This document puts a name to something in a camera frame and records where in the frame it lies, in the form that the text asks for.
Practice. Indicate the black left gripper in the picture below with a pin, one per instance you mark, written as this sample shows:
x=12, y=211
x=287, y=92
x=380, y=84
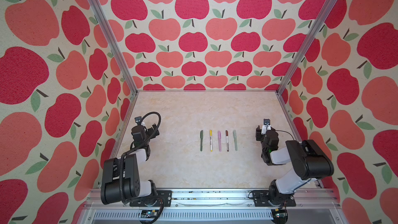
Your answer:
x=149, y=131

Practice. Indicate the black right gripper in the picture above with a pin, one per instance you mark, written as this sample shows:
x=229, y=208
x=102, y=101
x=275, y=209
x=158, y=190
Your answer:
x=258, y=135

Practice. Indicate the light green pen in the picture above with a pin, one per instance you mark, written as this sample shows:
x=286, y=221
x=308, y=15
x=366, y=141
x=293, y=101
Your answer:
x=235, y=140

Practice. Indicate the white pen brown end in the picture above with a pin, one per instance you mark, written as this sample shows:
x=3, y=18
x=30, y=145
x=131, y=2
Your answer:
x=227, y=140

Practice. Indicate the pink pen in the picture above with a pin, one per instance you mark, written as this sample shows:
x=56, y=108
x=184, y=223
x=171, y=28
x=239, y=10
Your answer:
x=219, y=141

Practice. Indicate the white pen yellow end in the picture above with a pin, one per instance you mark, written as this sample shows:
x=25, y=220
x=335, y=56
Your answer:
x=211, y=140

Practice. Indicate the dark green pen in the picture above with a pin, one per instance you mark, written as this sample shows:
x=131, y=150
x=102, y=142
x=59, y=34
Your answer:
x=201, y=140

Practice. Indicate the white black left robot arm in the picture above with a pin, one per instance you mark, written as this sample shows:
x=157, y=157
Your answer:
x=121, y=178

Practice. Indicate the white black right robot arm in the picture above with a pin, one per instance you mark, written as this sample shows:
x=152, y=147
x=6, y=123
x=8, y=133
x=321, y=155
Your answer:
x=309, y=163

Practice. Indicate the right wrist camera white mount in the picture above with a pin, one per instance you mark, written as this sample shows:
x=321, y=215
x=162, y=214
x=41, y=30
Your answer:
x=266, y=126

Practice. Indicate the aluminium front rail base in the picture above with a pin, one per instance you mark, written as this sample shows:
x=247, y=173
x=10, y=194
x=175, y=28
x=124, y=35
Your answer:
x=219, y=206

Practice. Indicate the aluminium left rear corner post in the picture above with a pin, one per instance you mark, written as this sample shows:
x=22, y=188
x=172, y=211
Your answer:
x=113, y=45

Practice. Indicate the aluminium corner post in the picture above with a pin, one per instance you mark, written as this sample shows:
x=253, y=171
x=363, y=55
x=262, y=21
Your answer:
x=113, y=45
x=315, y=28

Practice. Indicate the aluminium right rear corner post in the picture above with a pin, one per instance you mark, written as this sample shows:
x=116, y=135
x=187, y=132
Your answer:
x=315, y=28

